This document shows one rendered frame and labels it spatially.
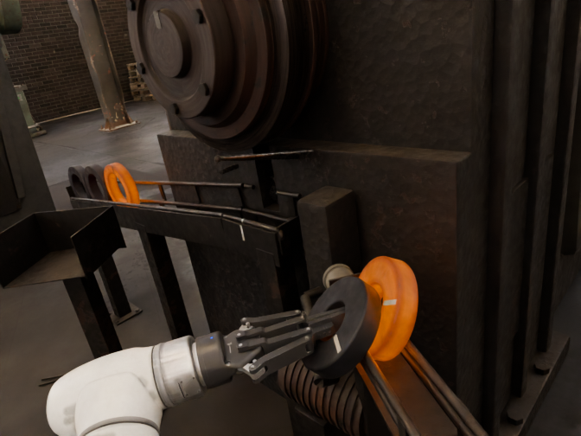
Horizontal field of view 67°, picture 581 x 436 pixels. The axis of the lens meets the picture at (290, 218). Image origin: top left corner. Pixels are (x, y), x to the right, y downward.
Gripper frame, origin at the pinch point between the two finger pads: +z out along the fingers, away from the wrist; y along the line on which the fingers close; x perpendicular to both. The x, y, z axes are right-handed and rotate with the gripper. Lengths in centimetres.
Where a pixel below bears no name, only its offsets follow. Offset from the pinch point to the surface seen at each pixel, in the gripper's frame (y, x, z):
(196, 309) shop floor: -125, -66, -41
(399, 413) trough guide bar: 19.3, 0.1, 2.2
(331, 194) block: -25.5, 9.8, 9.5
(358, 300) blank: 2.8, 4.3, 3.9
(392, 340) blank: 8.0, 0.0, 6.4
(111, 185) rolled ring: -109, 3, -51
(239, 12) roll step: -28, 45, 0
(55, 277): -60, -5, -61
